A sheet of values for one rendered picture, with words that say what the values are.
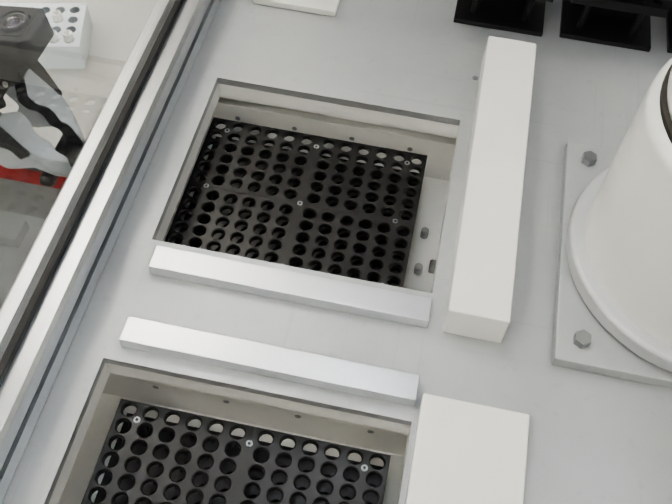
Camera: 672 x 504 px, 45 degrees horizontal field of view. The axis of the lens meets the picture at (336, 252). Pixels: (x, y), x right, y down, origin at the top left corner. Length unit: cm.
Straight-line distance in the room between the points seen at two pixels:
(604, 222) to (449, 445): 21
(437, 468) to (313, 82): 40
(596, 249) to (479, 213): 10
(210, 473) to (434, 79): 44
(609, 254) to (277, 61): 38
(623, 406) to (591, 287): 9
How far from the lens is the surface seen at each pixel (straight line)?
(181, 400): 73
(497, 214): 69
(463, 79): 85
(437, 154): 87
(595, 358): 67
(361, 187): 80
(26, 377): 62
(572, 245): 70
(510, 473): 61
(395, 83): 83
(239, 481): 66
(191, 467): 66
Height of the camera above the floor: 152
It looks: 56 degrees down
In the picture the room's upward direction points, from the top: 4 degrees clockwise
